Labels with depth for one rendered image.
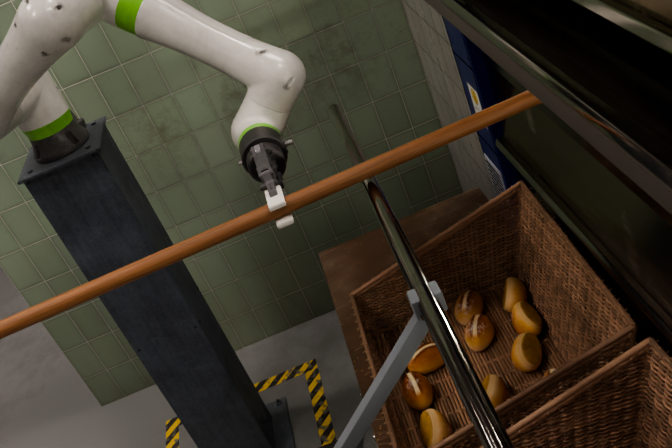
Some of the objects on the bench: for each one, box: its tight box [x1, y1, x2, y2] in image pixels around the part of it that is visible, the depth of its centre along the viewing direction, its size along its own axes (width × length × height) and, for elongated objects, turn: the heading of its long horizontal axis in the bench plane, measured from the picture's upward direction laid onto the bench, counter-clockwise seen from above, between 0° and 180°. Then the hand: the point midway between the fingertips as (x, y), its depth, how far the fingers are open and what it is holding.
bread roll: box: [482, 374, 507, 408], centre depth 162 cm, size 6×10×7 cm
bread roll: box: [511, 332, 542, 372], centre depth 169 cm, size 6×10×7 cm
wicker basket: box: [349, 180, 638, 448], centre depth 164 cm, size 49×56×28 cm
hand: (279, 206), depth 138 cm, fingers closed on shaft, 3 cm apart
